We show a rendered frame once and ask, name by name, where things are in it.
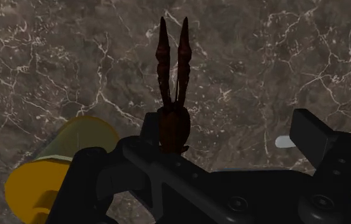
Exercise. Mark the dark brown two-pointed figure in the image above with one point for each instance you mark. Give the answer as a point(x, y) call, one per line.
point(173, 130)

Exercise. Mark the white flat stick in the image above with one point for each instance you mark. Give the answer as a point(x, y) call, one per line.
point(284, 141)

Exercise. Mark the yellow and green cylinder bottle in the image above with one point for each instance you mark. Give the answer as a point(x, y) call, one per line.
point(33, 186)

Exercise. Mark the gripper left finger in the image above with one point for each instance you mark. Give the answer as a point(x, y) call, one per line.
point(85, 186)

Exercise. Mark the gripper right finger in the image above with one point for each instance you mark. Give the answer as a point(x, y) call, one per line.
point(315, 139)

